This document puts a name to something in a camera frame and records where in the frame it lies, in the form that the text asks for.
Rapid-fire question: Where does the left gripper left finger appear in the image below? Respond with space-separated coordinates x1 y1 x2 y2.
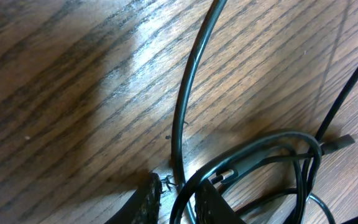
105 172 162 224

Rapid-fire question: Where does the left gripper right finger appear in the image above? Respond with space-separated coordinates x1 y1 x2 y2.
195 179 244 224

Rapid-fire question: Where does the black USB cable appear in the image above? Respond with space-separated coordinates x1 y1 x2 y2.
169 0 337 224

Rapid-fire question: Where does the black USB-C cable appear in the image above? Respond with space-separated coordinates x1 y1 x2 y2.
209 35 358 224

